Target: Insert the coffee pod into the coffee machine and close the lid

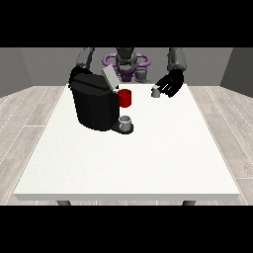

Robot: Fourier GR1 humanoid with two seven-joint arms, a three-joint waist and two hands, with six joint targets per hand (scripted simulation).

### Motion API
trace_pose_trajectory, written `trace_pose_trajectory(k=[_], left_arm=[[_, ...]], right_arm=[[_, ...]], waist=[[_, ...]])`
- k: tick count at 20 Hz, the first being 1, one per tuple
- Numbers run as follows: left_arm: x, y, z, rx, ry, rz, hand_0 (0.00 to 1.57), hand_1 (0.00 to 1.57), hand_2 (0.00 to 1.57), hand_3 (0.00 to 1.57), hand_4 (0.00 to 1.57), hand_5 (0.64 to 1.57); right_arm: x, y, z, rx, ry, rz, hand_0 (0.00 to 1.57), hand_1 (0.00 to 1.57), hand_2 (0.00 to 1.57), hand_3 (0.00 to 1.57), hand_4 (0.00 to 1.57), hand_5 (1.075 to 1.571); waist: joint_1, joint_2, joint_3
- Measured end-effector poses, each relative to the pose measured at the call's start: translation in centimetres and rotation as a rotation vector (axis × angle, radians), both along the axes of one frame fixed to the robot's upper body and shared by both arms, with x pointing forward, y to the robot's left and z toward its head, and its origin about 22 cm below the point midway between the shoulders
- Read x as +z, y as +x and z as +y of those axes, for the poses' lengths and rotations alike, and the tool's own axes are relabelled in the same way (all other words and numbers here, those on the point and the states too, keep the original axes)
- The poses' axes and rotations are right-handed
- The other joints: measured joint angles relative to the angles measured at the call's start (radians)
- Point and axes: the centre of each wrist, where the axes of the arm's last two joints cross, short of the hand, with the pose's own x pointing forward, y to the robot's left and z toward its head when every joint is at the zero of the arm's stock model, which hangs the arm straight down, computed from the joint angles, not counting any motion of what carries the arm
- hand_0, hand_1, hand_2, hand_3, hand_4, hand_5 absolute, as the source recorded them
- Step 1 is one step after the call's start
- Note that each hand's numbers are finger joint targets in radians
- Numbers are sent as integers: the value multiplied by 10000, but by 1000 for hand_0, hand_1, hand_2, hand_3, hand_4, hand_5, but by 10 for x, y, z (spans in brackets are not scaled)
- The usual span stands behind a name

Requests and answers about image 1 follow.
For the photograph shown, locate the small grey cup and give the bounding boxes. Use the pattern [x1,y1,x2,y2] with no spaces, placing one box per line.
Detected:
[119,115,132,131]

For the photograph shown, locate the grey robot trunk purple rings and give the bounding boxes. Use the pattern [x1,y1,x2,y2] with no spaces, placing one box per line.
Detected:
[102,47,152,83]

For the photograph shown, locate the black coffee machine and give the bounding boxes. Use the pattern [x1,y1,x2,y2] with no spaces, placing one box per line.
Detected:
[69,72,134,134]

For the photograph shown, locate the red pod holder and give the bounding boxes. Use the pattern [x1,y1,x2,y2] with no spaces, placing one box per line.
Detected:
[118,88,132,109]

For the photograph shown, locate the small grey coffee pod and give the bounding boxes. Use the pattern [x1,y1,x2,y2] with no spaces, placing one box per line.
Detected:
[150,84,161,99]

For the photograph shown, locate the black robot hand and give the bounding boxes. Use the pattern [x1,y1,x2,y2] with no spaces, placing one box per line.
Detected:
[153,68,185,99]
[68,65,94,85]

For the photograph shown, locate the pale grey machine lid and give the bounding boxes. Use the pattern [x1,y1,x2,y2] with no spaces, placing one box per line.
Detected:
[101,64,121,90]

